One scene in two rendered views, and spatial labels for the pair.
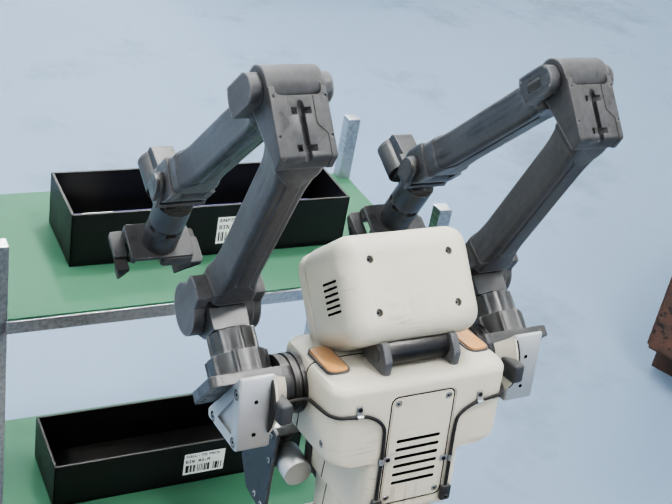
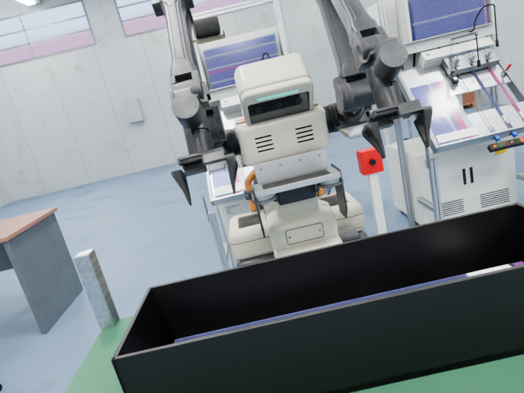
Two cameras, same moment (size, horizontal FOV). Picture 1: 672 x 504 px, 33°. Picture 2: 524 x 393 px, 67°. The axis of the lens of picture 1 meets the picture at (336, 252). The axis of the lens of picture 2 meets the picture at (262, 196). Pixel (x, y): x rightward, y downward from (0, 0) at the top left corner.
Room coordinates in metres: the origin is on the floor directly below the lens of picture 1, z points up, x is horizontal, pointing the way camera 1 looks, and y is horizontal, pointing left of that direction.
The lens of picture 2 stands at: (2.45, 0.46, 1.31)
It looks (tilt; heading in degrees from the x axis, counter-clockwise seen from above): 15 degrees down; 212
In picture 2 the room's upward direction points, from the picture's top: 13 degrees counter-clockwise
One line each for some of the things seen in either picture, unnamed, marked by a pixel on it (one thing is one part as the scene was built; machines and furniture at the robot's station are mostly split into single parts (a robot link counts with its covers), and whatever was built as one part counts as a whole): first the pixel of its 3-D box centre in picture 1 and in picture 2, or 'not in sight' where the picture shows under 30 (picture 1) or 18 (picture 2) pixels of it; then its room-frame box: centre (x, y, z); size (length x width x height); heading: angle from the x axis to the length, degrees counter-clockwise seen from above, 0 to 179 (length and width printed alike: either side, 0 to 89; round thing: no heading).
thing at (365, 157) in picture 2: not in sight; (377, 203); (-0.14, -0.24, 0.39); 0.24 x 0.24 x 0.78; 31
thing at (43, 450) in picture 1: (170, 440); not in sight; (2.00, 0.29, 0.41); 0.57 x 0.17 x 0.11; 121
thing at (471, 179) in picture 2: not in sight; (446, 177); (-0.91, 0.14, 0.31); 0.70 x 0.65 x 0.62; 121
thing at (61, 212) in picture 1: (201, 209); (351, 306); (2.01, 0.28, 1.01); 0.57 x 0.17 x 0.11; 120
